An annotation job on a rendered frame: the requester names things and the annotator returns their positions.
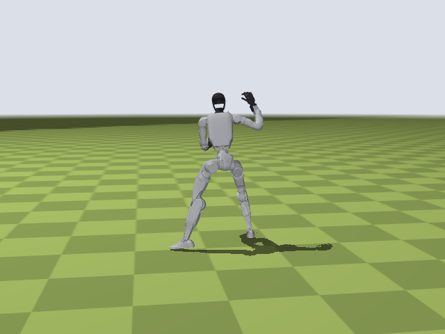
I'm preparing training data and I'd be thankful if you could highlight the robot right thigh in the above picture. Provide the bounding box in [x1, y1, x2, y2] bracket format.
[231, 160, 246, 202]

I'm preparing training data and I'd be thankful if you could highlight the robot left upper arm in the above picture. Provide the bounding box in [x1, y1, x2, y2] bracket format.
[198, 116, 209, 145]

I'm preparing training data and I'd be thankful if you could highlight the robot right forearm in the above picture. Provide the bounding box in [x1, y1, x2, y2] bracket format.
[252, 105, 264, 126]

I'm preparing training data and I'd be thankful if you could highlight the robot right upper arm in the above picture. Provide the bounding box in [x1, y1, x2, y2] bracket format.
[232, 114, 263, 131]

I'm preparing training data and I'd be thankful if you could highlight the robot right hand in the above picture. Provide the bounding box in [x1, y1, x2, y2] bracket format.
[241, 92, 257, 112]

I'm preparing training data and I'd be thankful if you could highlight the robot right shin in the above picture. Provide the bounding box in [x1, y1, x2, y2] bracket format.
[240, 191, 252, 231]

